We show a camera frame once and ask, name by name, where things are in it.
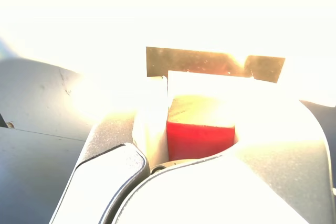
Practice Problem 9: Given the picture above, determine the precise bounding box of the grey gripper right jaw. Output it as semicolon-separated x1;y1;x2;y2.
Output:
104;87;336;224

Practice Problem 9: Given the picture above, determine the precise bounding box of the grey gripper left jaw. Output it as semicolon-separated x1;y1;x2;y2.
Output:
49;76;170;224

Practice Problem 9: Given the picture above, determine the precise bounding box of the red cube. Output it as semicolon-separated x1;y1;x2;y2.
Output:
166;94;236;162

